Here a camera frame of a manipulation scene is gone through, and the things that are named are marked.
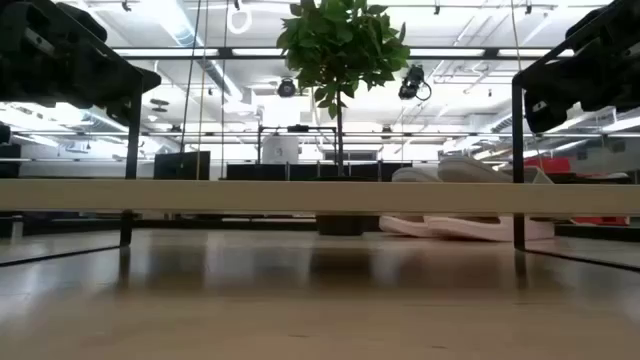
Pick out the black monitor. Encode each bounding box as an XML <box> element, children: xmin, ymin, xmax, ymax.
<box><xmin>152</xmin><ymin>150</ymin><xmax>212</xmax><ymax>181</ymax></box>

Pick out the green plant in black pot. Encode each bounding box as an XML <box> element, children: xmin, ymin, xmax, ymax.
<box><xmin>276</xmin><ymin>0</ymin><xmax>412</xmax><ymax>237</ymax></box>

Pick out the black-framed wooden shoe shelf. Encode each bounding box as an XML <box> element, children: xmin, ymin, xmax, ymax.
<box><xmin>0</xmin><ymin>0</ymin><xmax>640</xmax><ymax>274</ymax></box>

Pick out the pink slide sandal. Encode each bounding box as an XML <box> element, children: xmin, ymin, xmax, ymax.
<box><xmin>378</xmin><ymin>214</ymin><xmax>436</xmax><ymax>239</ymax></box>
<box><xmin>424</xmin><ymin>214</ymin><xmax>555</xmax><ymax>243</ymax></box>

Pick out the white hanging ring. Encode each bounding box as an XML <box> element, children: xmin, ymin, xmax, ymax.
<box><xmin>226</xmin><ymin>3</ymin><xmax>253</xmax><ymax>36</ymax></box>

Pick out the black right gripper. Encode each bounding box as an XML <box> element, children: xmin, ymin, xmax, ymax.
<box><xmin>523</xmin><ymin>68</ymin><xmax>584</xmax><ymax>135</ymax></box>

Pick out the black aluminium table frame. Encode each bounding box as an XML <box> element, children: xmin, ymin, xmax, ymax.
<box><xmin>19</xmin><ymin>212</ymin><xmax>640</xmax><ymax>242</ymax></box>

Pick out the row of black panels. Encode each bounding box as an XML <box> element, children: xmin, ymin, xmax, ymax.
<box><xmin>225</xmin><ymin>161</ymin><xmax>414</xmax><ymax>182</ymax></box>

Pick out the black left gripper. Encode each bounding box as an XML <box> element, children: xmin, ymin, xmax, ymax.
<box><xmin>97</xmin><ymin>63</ymin><xmax>162</xmax><ymax>127</ymax></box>

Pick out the black hanging camera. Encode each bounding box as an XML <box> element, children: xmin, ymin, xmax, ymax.
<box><xmin>276</xmin><ymin>78</ymin><xmax>298</xmax><ymax>99</ymax></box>
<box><xmin>397</xmin><ymin>64</ymin><xmax>433</xmax><ymax>102</ymax></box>

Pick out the grey slide sandal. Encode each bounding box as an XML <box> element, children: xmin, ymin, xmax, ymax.
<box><xmin>391</xmin><ymin>166</ymin><xmax>442</xmax><ymax>183</ymax></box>
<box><xmin>437</xmin><ymin>156</ymin><xmax>515</xmax><ymax>184</ymax></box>

